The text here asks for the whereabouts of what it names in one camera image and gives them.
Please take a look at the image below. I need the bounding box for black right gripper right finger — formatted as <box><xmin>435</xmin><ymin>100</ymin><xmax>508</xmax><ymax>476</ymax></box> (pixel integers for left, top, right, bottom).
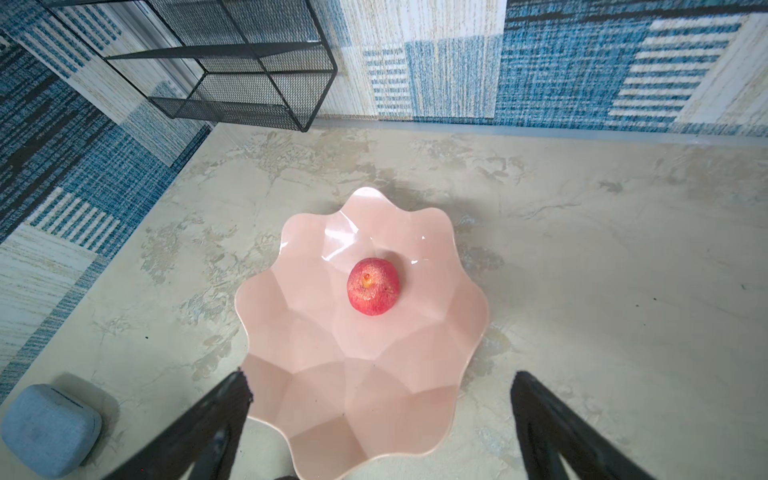
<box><xmin>510</xmin><ymin>371</ymin><xmax>651</xmax><ymax>480</ymax></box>

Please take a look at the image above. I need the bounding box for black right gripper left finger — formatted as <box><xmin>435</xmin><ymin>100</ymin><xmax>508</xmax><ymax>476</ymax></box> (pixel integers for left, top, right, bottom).
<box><xmin>107</xmin><ymin>370</ymin><xmax>253</xmax><ymax>479</ymax></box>

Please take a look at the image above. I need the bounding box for red apple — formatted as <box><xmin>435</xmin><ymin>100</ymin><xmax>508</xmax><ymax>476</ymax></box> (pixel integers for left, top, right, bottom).
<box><xmin>347</xmin><ymin>257</ymin><xmax>401</xmax><ymax>316</ymax></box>

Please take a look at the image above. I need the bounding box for pink scalloped fruit bowl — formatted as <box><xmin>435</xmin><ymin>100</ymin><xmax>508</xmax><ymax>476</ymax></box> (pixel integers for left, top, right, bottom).
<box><xmin>234</xmin><ymin>187</ymin><xmax>490</xmax><ymax>479</ymax></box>

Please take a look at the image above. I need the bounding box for blue box object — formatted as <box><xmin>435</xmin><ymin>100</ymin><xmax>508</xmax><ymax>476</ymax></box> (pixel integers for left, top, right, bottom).
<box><xmin>1</xmin><ymin>384</ymin><xmax>103</xmax><ymax>479</ymax></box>

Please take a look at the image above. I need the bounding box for black wire shelf rack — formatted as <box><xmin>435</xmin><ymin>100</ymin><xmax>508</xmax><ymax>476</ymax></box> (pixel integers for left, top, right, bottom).
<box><xmin>41</xmin><ymin>1</ymin><xmax>338</xmax><ymax>132</ymax></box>

